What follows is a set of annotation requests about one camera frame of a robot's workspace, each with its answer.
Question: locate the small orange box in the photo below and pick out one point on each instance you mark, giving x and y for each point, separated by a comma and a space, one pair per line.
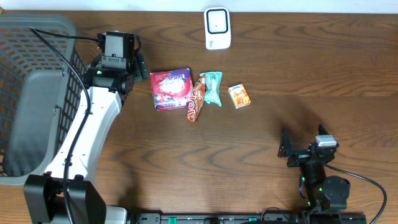
239, 96

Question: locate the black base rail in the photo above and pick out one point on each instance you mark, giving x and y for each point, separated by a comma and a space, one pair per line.
155, 218

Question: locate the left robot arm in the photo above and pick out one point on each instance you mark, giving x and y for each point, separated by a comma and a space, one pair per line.
65, 192

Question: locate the white barcode scanner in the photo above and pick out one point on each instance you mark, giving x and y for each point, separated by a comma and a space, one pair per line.
217, 28

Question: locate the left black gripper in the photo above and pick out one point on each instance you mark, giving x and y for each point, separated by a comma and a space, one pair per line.
141, 66

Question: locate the grey plastic mesh basket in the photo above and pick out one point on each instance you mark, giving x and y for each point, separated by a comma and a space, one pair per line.
39, 93

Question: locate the orange snack bar wrapper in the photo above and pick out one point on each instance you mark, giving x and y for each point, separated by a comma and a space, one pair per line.
197, 99

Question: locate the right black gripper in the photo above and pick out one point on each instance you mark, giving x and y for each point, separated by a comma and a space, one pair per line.
286, 150

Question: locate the red purple snack pack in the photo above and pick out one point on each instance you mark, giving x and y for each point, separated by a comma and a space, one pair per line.
172, 89

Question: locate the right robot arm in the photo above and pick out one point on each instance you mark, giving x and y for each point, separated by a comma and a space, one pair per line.
324, 193

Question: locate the teal snack wrapper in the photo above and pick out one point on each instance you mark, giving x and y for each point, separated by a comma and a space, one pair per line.
212, 82

